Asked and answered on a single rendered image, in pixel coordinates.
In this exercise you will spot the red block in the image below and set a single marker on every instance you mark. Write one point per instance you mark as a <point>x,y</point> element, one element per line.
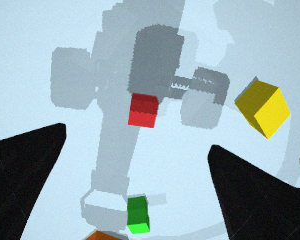
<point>143,110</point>

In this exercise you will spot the green block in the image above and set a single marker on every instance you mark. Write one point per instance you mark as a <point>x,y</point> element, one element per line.
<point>138,202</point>
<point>138,221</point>

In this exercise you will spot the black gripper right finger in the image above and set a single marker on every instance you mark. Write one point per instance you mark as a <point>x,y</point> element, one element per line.
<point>255,205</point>

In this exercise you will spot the yellow cube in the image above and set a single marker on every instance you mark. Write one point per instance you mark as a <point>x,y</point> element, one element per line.
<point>264,107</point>

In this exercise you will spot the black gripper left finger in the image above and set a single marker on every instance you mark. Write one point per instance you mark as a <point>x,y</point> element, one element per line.
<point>25,162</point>

